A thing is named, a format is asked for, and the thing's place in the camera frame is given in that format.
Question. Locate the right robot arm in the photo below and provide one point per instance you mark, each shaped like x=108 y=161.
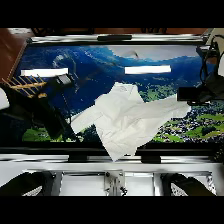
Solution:
x=216 y=86

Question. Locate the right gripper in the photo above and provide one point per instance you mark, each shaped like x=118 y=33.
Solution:
x=188 y=94

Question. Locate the white shirt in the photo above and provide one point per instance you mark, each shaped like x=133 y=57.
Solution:
x=123 y=116

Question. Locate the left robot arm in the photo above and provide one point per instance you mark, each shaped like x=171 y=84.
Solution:
x=25 y=107

